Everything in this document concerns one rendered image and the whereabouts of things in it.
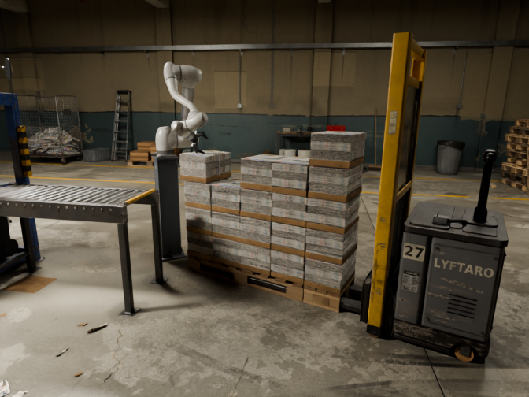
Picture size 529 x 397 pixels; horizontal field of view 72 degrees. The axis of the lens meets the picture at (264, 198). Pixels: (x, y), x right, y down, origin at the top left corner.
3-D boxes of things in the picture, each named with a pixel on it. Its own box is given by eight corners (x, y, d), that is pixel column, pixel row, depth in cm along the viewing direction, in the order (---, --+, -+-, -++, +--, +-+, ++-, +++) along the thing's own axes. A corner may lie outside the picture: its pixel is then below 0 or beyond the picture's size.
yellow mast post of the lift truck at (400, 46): (370, 317, 246) (396, 35, 203) (383, 320, 241) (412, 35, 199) (367, 324, 238) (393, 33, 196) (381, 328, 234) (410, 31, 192)
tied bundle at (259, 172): (264, 180, 323) (264, 154, 317) (294, 183, 308) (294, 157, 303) (240, 187, 291) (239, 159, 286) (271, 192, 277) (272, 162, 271)
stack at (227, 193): (212, 254, 370) (210, 174, 350) (321, 283, 314) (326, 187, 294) (186, 268, 337) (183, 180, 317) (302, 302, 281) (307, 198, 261)
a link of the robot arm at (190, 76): (173, 143, 356) (195, 142, 365) (176, 150, 344) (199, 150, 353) (175, 62, 314) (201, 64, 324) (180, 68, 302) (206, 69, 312)
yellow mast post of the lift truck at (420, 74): (390, 279, 301) (413, 52, 259) (401, 281, 297) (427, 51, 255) (388, 283, 293) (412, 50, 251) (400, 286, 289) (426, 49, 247)
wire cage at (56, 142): (84, 161, 997) (77, 95, 956) (63, 165, 917) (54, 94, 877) (44, 159, 1015) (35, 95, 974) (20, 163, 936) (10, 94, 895)
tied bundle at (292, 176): (293, 184, 308) (294, 157, 303) (325, 188, 294) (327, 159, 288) (270, 192, 276) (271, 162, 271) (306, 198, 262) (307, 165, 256)
